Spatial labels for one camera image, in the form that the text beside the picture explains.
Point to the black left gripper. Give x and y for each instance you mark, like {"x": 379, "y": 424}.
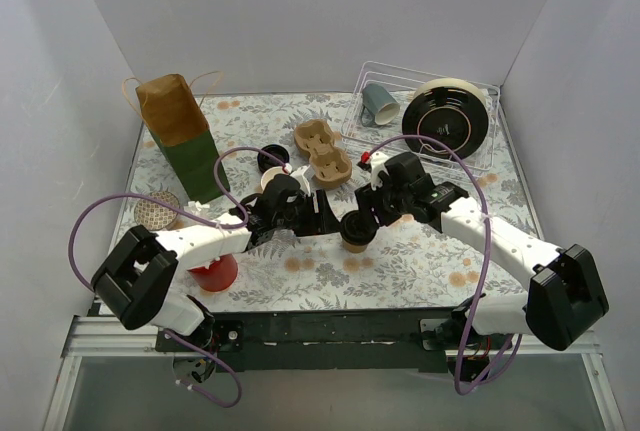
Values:
{"x": 316, "y": 213}

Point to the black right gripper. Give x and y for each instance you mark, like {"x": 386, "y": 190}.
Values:
{"x": 373, "y": 206}

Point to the black plastic cup lid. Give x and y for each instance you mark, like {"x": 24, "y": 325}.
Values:
{"x": 354, "y": 231}

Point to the stack of kraft paper cups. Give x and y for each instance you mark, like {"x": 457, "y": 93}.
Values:
{"x": 269, "y": 175}

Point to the single kraft paper cup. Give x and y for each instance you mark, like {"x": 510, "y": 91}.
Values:
{"x": 355, "y": 246}

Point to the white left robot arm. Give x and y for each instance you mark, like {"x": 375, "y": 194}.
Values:
{"x": 135, "y": 279}

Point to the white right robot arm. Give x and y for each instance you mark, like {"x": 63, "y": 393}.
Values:
{"x": 562, "y": 294}

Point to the floral table mat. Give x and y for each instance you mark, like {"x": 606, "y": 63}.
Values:
{"x": 407, "y": 265}

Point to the brown cardboard cup carrier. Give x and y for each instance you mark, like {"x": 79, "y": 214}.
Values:
{"x": 316, "y": 141}

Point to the grey ceramic mug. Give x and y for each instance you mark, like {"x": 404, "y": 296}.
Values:
{"x": 379, "y": 107}

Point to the red cup with napkins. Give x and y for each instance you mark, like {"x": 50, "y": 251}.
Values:
{"x": 219, "y": 275}

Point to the black plate with cream rim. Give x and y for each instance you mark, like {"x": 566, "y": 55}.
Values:
{"x": 448, "y": 111}

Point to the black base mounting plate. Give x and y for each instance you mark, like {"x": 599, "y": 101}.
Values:
{"x": 408, "y": 338}

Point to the small patterned bowl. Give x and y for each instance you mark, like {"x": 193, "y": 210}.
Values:
{"x": 153, "y": 216}

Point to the brown and green paper bag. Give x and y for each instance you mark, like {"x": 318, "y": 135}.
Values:
{"x": 179, "y": 128}

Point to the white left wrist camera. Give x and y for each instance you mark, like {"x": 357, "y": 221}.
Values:
{"x": 300, "y": 174}

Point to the white wire dish rack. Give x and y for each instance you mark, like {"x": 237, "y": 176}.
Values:
{"x": 401, "y": 83}

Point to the aluminium frame rail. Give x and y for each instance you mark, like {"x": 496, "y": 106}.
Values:
{"x": 92, "y": 337}

